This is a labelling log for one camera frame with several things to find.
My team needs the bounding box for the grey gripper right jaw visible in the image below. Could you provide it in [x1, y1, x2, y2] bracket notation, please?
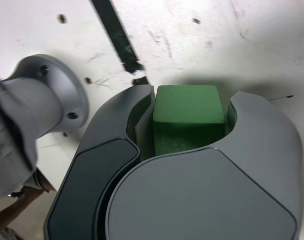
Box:
[105, 91, 304, 240]

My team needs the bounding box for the black tape strip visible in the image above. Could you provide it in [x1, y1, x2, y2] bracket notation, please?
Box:
[89, 0, 152, 87]

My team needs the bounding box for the green cube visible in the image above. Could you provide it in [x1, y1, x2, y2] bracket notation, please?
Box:
[151, 84, 227, 158]

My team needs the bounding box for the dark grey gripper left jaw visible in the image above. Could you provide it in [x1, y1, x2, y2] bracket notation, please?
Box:
[43, 84, 158, 240]

